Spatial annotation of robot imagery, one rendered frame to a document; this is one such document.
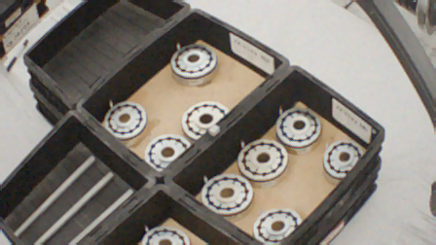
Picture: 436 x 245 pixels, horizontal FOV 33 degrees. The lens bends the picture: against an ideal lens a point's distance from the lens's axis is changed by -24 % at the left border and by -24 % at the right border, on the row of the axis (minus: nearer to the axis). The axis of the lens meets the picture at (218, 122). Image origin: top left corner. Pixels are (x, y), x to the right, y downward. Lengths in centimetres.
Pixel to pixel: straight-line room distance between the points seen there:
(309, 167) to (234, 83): 29
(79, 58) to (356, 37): 77
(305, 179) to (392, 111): 41
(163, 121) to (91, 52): 32
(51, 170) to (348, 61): 86
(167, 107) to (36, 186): 41
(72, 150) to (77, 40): 38
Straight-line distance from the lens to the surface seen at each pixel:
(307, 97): 199
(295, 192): 187
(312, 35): 235
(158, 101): 205
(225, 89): 205
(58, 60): 223
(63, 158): 200
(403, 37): 125
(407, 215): 199
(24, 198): 196
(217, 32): 209
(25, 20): 306
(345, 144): 191
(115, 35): 223
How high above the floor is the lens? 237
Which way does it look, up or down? 50 degrees down
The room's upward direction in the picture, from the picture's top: 8 degrees counter-clockwise
